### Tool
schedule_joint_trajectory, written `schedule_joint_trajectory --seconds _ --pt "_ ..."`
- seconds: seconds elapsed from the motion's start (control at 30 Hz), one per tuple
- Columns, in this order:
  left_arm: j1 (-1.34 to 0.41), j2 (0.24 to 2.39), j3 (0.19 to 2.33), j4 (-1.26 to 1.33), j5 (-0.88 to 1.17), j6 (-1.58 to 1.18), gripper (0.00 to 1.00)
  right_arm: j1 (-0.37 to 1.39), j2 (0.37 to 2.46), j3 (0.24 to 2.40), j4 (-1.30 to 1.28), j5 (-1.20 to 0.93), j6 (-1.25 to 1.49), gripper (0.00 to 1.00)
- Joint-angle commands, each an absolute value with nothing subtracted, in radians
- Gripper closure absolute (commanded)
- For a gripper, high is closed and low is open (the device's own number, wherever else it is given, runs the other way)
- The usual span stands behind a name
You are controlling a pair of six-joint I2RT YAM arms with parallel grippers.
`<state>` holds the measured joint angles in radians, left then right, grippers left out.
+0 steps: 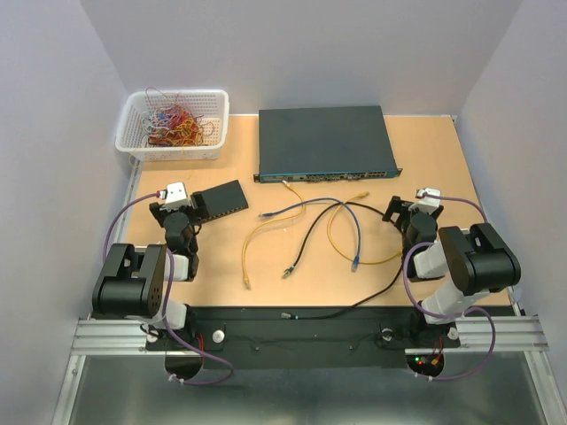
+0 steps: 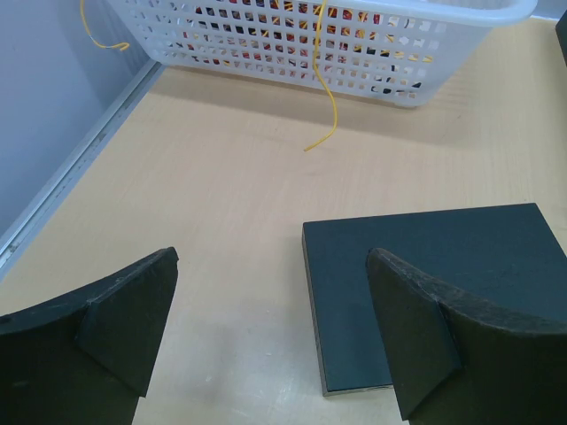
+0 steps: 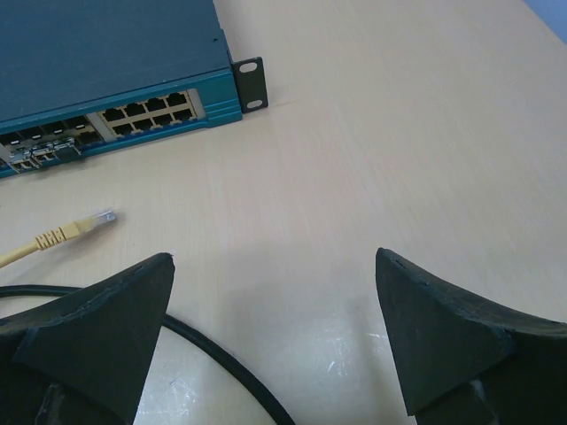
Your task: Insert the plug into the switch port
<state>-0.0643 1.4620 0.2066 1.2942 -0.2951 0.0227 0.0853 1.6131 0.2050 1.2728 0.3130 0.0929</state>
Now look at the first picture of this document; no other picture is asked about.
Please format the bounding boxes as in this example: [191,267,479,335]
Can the small black network switch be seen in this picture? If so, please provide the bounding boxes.
[201,180,248,223]

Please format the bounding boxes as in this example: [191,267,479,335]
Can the yellow ethernet cable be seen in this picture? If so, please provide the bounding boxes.
[240,180,307,291]
[327,190,404,267]

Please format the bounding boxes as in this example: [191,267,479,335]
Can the blue ethernet cable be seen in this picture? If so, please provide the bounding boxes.
[258,197,363,273]

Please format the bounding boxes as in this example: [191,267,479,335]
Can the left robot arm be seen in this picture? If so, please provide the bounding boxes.
[92,189,209,349]

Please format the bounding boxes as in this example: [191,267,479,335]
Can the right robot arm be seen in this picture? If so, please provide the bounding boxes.
[383,188,521,345]

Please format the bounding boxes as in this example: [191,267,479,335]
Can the white plastic basket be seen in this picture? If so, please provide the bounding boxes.
[115,88,229,161]

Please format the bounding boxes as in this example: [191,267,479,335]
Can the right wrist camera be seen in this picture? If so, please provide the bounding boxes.
[412,188,441,214]

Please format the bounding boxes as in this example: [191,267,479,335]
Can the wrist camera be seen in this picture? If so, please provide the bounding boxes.
[159,182,191,212]
[412,188,441,214]

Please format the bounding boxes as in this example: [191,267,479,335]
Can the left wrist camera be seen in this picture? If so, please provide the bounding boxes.
[159,182,191,212]

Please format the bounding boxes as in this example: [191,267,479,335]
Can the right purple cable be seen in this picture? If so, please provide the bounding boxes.
[401,194,496,383]

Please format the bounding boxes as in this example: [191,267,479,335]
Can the tangled colourful wires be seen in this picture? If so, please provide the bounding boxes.
[138,87,215,150]

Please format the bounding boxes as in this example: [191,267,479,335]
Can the large rack network switch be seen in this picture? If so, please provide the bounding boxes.
[253,105,402,183]

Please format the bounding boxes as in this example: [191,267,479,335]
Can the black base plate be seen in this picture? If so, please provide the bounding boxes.
[147,306,460,371]

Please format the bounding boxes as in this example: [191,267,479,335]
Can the black cable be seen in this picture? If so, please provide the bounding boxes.
[281,201,407,321]

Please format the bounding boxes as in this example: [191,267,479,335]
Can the aluminium rail frame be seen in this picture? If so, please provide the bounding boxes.
[51,114,553,425]

